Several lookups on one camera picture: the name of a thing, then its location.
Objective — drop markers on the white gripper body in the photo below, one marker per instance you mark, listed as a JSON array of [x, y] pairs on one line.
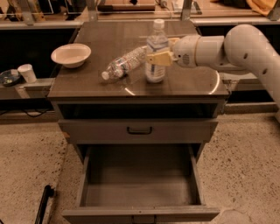
[[184, 51]]

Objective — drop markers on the blue label plastic bottle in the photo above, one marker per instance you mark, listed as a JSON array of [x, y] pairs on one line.
[[157, 45]]

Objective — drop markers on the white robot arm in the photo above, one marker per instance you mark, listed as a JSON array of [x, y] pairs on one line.
[[244, 48]]

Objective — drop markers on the clear crushed plastic bottle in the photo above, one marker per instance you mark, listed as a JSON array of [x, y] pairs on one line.
[[118, 67]]

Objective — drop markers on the grey drawer cabinet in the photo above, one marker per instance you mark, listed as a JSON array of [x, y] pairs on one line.
[[80, 93]]

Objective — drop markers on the top grey drawer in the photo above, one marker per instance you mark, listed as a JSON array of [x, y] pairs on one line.
[[138, 131]]

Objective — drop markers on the open middle grey drawer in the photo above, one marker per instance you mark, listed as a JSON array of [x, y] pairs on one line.
[[140, 184]]

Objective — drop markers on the orange cloth in background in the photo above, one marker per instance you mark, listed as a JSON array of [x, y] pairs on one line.
[[262, 7]]

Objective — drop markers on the white paper bowl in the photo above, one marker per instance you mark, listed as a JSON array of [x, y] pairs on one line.
[[71, 55]]

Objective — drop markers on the white paper cup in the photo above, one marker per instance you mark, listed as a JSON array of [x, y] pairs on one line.
[[27, 72]]

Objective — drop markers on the dark small plate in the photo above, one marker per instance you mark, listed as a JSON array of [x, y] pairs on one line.
[[10, 77]]

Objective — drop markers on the black bar on floor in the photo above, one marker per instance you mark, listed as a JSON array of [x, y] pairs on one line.
[[46, 195]]

